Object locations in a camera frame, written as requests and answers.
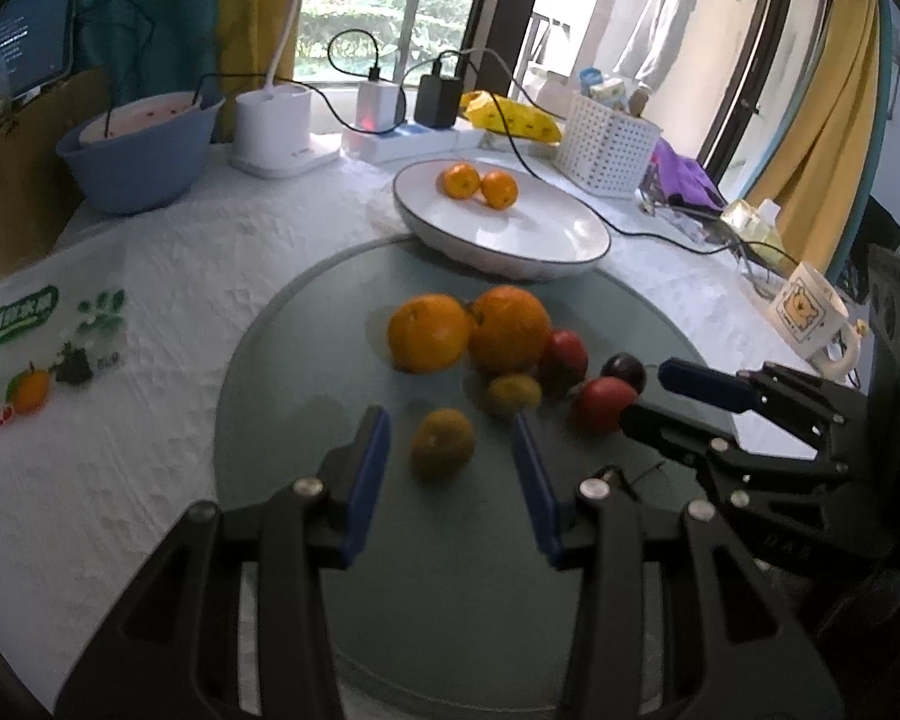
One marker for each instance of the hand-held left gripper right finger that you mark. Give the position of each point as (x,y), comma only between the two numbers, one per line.
(536,480)

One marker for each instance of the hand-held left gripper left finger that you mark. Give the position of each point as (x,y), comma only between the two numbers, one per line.
(367,480)

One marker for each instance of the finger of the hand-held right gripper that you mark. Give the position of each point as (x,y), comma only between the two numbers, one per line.
(701,382)
(660,431)

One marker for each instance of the red cherry tomato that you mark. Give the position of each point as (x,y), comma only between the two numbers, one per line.
(604,403)
(566,352)

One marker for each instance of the dark cherry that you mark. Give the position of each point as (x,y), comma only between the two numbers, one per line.
(624,371)

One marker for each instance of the small green kiwi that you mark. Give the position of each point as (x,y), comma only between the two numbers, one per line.
(514,394)
(441,444)

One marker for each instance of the large orange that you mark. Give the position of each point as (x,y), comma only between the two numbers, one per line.
(510,328)
(429,334)

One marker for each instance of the white plate with dark rim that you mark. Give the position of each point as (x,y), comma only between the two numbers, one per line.
(540,229)

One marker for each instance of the white mug with bear print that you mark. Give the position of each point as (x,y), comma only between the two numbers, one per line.
(802,311)

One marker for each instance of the round glass turntable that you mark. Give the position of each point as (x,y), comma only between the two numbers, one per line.
(307,360)

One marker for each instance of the yellow-green tissue pack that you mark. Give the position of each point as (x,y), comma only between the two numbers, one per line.
(754,229)

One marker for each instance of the purple cloth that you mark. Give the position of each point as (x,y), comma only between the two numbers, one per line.
(682,176)

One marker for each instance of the white perforated basket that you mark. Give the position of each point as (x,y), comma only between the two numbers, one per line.
(604,150)

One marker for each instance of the small mandarin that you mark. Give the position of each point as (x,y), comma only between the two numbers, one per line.
(460,181)
(499,189)

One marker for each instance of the brown cylinder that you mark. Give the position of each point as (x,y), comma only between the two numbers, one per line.
(639,100)

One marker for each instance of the white printed tablecloth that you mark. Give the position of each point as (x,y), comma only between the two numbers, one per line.
(157,270)

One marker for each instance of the patterned tissue pack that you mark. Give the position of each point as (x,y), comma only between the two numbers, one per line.
(611,94)

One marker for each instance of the yellow curtain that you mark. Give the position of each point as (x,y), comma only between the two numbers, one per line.
(832,105)
(251,15)

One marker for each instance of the yellow plastic bag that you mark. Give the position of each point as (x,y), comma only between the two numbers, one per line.
(514,118)

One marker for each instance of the blue lidded jar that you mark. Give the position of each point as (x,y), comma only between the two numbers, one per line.
(589,76)

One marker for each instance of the white power strip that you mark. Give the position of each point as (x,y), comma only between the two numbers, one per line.
(405,144)

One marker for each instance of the white desk lamp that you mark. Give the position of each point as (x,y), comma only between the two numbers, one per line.
(274,127)

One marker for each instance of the hanging grey garment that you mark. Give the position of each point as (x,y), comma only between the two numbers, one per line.
(671,11)

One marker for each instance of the white charger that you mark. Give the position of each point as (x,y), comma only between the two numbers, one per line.
(379,105)

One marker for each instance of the black charger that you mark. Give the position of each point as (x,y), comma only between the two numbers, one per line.
(439,101)

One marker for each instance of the blue plastic basin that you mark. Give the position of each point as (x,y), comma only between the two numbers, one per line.
(135,172)

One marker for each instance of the pink bowl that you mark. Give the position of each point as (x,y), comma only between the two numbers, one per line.
(150,116)

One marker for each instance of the olive patterned cloth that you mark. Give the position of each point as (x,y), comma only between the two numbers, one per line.
(15,187)

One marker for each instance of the black balcony railing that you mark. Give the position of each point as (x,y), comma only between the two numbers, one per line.
(412,22)

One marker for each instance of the teal curtain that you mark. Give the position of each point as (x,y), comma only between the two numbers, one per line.
(142,15)

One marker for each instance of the tablet screen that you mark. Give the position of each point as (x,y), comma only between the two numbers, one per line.
(34,34)

